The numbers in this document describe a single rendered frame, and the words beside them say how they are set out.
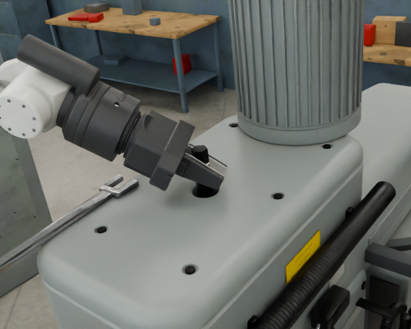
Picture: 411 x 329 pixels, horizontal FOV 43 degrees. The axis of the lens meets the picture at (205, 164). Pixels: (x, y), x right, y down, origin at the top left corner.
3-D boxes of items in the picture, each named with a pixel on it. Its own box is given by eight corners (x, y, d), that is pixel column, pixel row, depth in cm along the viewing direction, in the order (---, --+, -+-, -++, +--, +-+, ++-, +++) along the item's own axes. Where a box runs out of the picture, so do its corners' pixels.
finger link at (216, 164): (228, 165, 69) (186, 144, 69) (218, 183, 71) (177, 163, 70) (230, 159, 71) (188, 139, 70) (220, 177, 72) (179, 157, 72)
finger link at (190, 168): (216, 190, 69) (174, 170, 69) (226, 172, 68) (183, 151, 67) (214, 197, 68) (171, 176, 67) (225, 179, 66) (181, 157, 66)
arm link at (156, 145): (176, 162, 77) (102, 127, 76) (203, 109, 72) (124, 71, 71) (154, 212, 66) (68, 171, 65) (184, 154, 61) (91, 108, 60)
